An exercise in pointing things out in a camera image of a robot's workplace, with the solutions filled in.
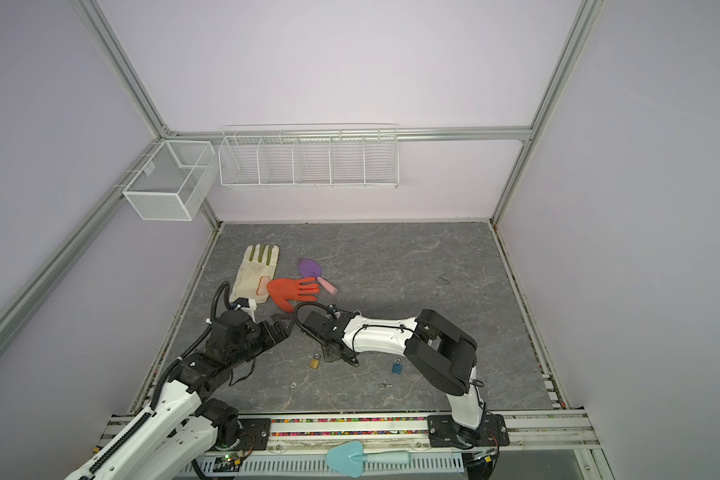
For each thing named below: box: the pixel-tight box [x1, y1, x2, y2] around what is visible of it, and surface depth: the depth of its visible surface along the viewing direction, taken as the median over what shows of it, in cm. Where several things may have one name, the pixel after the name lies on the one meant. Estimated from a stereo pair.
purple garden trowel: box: [298, 258, 338, 295], surface depth 108 cm
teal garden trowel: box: [326, 440, 411, 478], surface depth 72 cm
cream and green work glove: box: [230, 244, 280, 304], surface depth 110 cm
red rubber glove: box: [267, 277, 320, 313], surface depth 101 cm
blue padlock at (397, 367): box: [392, 358, 403, 376], surface depth 86 cm
